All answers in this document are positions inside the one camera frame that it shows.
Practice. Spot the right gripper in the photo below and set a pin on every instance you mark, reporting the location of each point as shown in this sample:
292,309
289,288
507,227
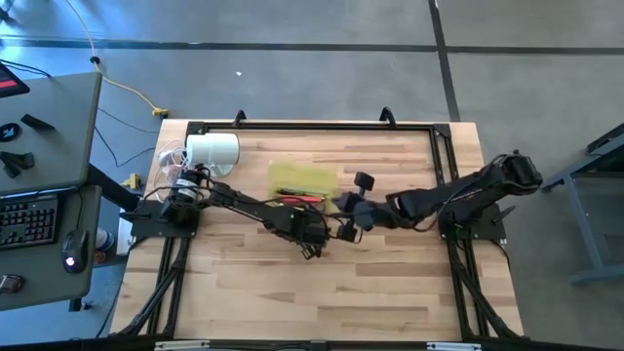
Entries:
370,213

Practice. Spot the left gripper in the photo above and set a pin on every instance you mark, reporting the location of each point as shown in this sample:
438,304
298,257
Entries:
302,226

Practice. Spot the pink highlighter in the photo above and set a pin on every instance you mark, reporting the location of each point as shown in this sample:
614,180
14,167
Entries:
302,199

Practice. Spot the yellow translucent supply box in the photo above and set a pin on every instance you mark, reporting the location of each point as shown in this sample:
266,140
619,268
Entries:
302,178

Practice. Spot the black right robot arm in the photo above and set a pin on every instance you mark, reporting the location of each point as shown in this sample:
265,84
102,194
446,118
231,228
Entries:
463,195

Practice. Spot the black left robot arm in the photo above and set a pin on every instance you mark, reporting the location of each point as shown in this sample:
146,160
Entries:
244,205

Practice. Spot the white blue can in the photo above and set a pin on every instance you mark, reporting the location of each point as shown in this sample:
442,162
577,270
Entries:
104,240

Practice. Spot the grey side table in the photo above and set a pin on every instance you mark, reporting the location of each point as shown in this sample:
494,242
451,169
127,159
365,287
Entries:
607,146

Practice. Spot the black computer mouse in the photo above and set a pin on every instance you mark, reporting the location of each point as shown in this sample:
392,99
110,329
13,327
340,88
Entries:
75,248

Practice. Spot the grey computer desk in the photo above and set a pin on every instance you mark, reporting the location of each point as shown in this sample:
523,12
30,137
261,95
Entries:
58,122

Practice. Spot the backlit black keyboard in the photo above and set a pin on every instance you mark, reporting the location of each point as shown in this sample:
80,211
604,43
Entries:
29,222

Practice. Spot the small black block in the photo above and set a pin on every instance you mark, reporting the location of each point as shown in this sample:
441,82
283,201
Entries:
36,122

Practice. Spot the black clamp part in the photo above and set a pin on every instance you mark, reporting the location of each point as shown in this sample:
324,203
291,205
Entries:
19,160

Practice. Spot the round black coaster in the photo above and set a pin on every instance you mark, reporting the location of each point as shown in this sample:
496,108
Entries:
10,132

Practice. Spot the small dark device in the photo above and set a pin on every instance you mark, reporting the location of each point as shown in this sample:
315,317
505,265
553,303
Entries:
11,284

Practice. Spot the black device red screen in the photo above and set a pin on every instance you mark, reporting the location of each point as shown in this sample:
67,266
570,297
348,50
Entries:
10,83

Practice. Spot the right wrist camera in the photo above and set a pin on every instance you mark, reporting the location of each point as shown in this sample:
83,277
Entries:
364,181

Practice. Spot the black aluminium station frame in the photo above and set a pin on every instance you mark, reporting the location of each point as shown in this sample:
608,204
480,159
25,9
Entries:
317,126

